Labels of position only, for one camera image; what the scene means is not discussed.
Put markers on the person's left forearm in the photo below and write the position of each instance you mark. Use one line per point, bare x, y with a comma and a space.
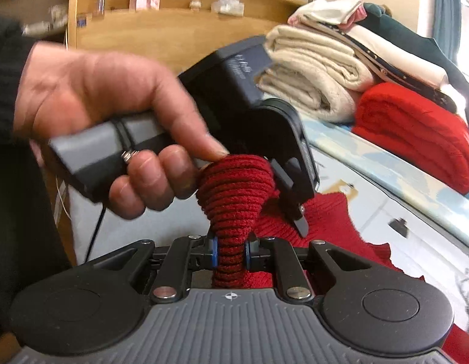
7, 79

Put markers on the small white items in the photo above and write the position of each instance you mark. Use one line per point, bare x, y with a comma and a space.
226, 5

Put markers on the dark green cloth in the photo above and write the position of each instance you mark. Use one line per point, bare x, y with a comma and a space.
416, 41

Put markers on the dark red knit garment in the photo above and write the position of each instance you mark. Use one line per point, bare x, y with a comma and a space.
234, 204

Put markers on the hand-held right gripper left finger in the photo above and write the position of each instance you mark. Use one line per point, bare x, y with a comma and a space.
214, 256

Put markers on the blue curtain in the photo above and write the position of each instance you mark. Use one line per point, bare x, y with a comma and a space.
446, 7

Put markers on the folded bright red sweater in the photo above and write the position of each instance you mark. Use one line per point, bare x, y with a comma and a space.
416, 136

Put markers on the white and pink garment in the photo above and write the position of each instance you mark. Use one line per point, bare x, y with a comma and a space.
325, 11

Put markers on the pen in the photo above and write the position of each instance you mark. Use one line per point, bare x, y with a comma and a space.
101, 2

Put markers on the person's left hand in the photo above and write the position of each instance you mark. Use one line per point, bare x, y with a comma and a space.
90, 83

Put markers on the white cloth with dark trim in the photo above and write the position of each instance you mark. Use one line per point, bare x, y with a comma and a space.
393, 57

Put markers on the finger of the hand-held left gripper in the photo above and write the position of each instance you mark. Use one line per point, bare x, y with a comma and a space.
295, 204

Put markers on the printed blanket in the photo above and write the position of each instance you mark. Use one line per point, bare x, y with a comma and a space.
389, 204

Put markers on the person's black clothing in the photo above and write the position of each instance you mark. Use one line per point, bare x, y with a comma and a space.
22, 235

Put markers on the wooden headboard shelf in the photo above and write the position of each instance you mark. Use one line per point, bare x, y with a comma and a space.
162, 34

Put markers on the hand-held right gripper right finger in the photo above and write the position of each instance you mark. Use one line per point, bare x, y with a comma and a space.
248, 256

